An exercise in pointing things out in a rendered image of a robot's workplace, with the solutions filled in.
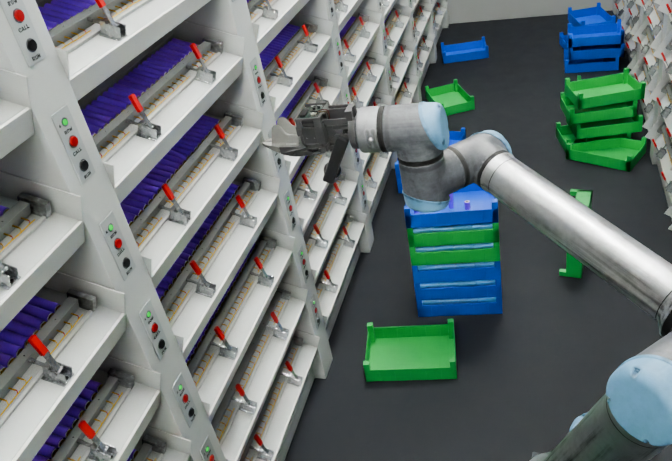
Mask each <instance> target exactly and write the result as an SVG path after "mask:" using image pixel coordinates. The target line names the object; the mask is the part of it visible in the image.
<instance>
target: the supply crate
mask: <svg viewBox="0 0 672 461"><path fill-rule="evenodd" d="M453 200H454V208H452V209H450V208H449V205H448V206H447V207H446V208H444V209H443V210H440V211H437V212H431V213H422V212H420V213H418V214H414V210H412V209H410V208H409V207H408V206H407V205H406V204H405V206H404V213H405V221H406V228H422V227H437V226H452V225H467V224H482V223H498V222H499V218H498V200H497V198H495V197H494V196H493V195H491V194H490V193H489V192H486V191H484V190H483V189H482V188H480V187H479V186H478V185H476V184H475V183H473V184H470V185H468V186H466V187H464V188H462V189H460V190H458V191H456V192H454V193H453ZM465 200H469V201H470V210H465V205H464V201H465Z"/></svg>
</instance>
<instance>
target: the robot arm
mask: <svg viewBox="0 0 672 461"><path fill-rule="evenodd" d="M312 105H317V106H313V107H311V106H312ZM320 105H323V106H320ZM295 123H296V126H294V125H292V124H291V123H290V122H289V121H288V119H287V118H285V117H280V118H278V120H277V125H274V126H273V127H272V138H269V139H266V140H264V141H263V142H262V145H263V146H265V147H267V148H269V149H271V150H273V151H275V152H278V153H281V154H283V155H288V156H294V157H300V156H312V155H319V154H324V153H326V152H329V151H332V153H331V156H330V159H329V162H328V163H326V164H325V166H324V169H323V171H324V176H323V181H324V182H327V183H330V184H333V183H334V181H335V178H337V177H338V176H339V175H340V173H341V167H340V165H341V162H342V160H343V157H344V154H345V151H346V149H347V146H348V143H349V141H350V144H351V146H352V148H353V149H360V151H361V152H363V153H375V152H397V157H398V163H399V170H400V176H401V182H402V188H403V189H402V193H403V195H404V199H405V203H406V205H407V206H408V207H409V208H410V209H412V210H414V211H417V212H422V213H431V212H437V211H440V210H443V209H444V208H446V207H447V206H448V205H449V202H450V196H449V195H450V194H451V193H454V192H456V191H458V190H460V189H462V188H464V187H466V186H468V185H470V184H473V183H475V184H476V185H478V186H479V187H480V188H482V189H483V190H484V191H486V192H489V193H490V194H491V195H493V196H494V197H495V198H497V199H498V200H499V201H501V202H502V203H503V204H505V205H506V206H507V207H509V208H510V209H511V210H512V211H514V212H515V213H516V214H518V215H519V216H520V217H522V218H523V219H524V220H526V221H527V222H528V223H530V224H531V225H532V226H533V227H535V228H536V229H537V230H539V231H540V232H541V233H543V234H544V235H545V236H547V237H548V238H549V239H551V240H552V241H553V242H555V243H556V244H557V245H558V246H560V247H561V248H562V249H564V250H565V251H566V252H568V253H569V254H570V255H572V256H573V257H574V258H576V259H577V260H578V261H580V262H581V263H582V264H583V265H585V266H586V267H587V268H589V269H590V270H591V271H593V272H594V273H595V274H597V275H598V276H599V277H601V278H602V279H603V280H604V281H606V282H607V283H608V284H610V285H611V286H612V287H614V288H615V289H616V290H618V291H619V292H620V293H622V294H623V295H624V296H626V297H627V298H628V299H629V300H631V301H632V302H633V303H635V304H636V305H637V306H639V307H640V308H641V309H643V310H644V311H645V312H647V313H648V314H649V315H651V316H652V317H653V318H654V319H656V320H657V321H658V326H659V334H660V335H661V336H662V337H663V338H661V339H660V340H658V341H657V342H655V343H654V344H652V345H651V346H649V347H648V348H646V349H645V350H644V351H642V352H641V353H639V354H638V355H636V356H634V357H632V358H630V359H628V360H626V361H625V362H623V363H622V364H621V365H620V366H619V367H618V368H617V369H616V370H615V371H614V372H613V374H612V375H611V376H610V378H609V380H608V383H607V386H606V393H605V394H604V395H603V396H602V397H601V398H600V400H599V401H598V402H597V403H596V404H595V405H594V406H593V407H592V408H591V409H590V410H589V412H587V413H584V414H582V415H581V416H578V417H577V418H576V419H575V420H574V422H573V423H572V425H571V427H570V430H569V433H568V435H567V436H566V437H565V438H564V439H563V440H562V441H561V442H560V443H559V444H558V445H557V446H556V447H554V448H553V449H552V450H550V451H549V452H548V453H542V454H539V455H537V456H535V457H533V458H532V459H531V460H530V461H649V460H650V459H651V458H652V457H654V456H655V455H656V454H658V453H659V452H660V451H662V450H663V449H664V448H666V447H667V446H668V445H671V444H672V264H670V263H669V262H668V261H666V260H665V259H663V258H662V257H660V256H659V255H657V254H656V253H654V252H653V251H651V250H650V249H648V248H647V247H645V246H644V245H643V244H641V243H640V242H638V241H637V240H635V239H634V238H632V237H631V236H629V235H628V234H626V233H625V232H623V231H622V230H620V229H619V228H618V227H616V226H615V225H613V224H612V223H610V222H609V221H607V220H606V219H604V218H603V217H601V216H600V215H598V214H597V213H595V212H594V211H593V210H591V209H590V208H588V207H587V206H585V205H584V204H582V203H581V202H579V201H578V200H576V199H575V198H573V197H572V196H571V195H569V194H568V193H566V192H565V191H563V190H562V189H560V188H559V187H557V186H556V185H554V184H553V183H551V182H550V181H548V180H547V179H546V178H544V177H543V176H541V175H540V174H538V173H537V172H535V171H534V170H532V169H531V168H529V167H528V166H526V165H525V164H523V163H522V162H521V161H519V160H518V159H516V158H515V157H514V156H513V155H512V151H511V147H510V145H509V143H508V141H507V140H506V139H505V138H504V137H503V136H502V135H501V134H500V133H498V132H496V131H493V130H485V131H482V132H477V133H474V134H472V135H471V136H470V137H468V138H466V139H463V140H461V141H459V142H457V143H455V144H452V145H450V146H448V145H449V128H448V120H447V115H446V112H445V109H444V107H443V106H442V105H441V104H440V103H438V102H420V103H411V104H398V105H386V106H381V105H380V106H367V107H360V108H359V109H358V111H357V109H356V104H355V103H352V104H340V105H330V103H329V102H321V103H309V104H305V107H303V109H302V110H301V112H300V113H299V115H298V116H297V118H296V119H295Z"/></svg>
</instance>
